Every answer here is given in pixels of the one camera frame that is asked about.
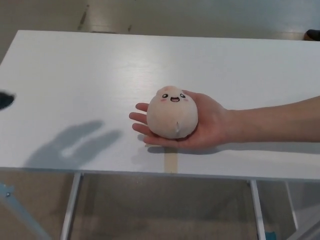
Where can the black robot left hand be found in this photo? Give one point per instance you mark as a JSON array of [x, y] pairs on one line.
[[6, 100]]

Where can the bare person hand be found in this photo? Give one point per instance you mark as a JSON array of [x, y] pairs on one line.
[[212, 122]]

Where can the pink dumpling plush toy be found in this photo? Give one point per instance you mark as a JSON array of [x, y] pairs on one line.
[[172, 115]]

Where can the bare person forearm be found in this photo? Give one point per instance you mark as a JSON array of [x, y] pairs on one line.
[[275, 121]]

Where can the thin white table leg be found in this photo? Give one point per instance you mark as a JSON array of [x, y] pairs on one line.
[[292, 205]]

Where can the dark shoe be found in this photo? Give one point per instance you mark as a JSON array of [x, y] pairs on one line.
[[313, 35]]

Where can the light blue metal frame bar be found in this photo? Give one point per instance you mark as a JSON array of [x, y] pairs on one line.
[[20, 215]]

